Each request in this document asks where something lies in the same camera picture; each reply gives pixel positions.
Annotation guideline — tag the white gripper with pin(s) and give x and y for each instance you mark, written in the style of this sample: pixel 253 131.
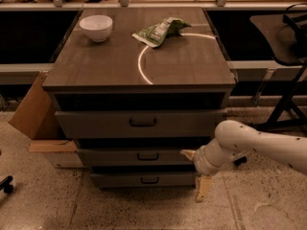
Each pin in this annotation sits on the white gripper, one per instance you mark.
pixel 201 161

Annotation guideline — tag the grey drawer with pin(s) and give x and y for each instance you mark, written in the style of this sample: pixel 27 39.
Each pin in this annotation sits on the grey drawer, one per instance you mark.
pixel 132 157
pixel 139 124
pixel 138 180

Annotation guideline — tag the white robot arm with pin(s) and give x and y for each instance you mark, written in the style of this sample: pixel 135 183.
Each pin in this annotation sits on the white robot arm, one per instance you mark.
pixel 234 140

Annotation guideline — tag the grey bottom drawer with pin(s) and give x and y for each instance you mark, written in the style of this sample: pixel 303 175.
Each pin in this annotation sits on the grey bottom drawer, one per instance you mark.
pixel 138 180

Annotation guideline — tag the grey drawer cabinet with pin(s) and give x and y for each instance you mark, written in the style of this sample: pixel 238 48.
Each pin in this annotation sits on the grey drawer cabinet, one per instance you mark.
pixel 186 72

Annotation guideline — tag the grey top drawer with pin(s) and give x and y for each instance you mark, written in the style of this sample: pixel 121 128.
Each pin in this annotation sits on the grey top drawer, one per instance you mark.
pixel 139 124

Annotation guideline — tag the green snack bag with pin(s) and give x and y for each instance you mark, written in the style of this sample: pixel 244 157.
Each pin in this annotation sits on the green snack bag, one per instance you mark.
pixel 154 35

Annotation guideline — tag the black stand with tray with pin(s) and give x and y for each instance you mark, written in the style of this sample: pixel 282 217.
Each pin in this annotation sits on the black stand with tray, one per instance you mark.
pixel 286 34

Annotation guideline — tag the brown cardboard box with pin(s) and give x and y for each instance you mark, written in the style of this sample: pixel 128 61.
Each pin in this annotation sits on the brown cardboard box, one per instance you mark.
pixel 35 118

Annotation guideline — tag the white ceramic bowl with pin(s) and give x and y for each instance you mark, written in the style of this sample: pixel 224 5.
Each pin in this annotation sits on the white ceramic bowl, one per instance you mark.
pixel 97 27

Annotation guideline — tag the black chair caster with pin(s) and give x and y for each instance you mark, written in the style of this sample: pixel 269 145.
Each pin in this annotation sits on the black chair caster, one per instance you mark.
pixel 6 184

